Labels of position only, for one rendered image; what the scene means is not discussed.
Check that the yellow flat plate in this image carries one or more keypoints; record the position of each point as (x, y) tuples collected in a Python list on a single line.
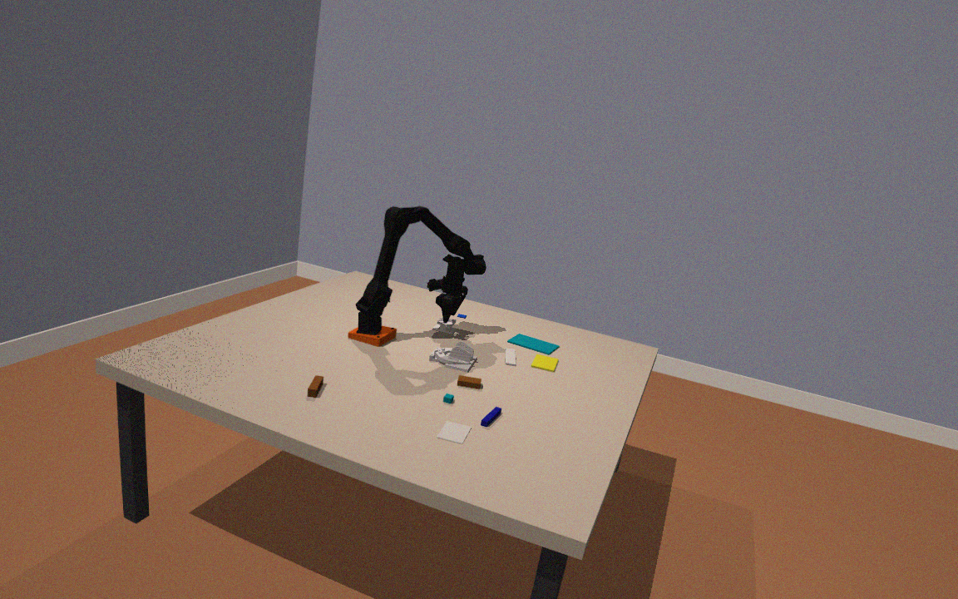
[(545, 363)]

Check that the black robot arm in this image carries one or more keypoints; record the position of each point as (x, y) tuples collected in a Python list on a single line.
[(377, 294)]

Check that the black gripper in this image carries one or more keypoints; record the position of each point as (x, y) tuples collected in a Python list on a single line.
[(451, 301)]

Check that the dark blue rectangular bar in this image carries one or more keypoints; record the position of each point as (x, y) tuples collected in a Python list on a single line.
[(491, 416)]

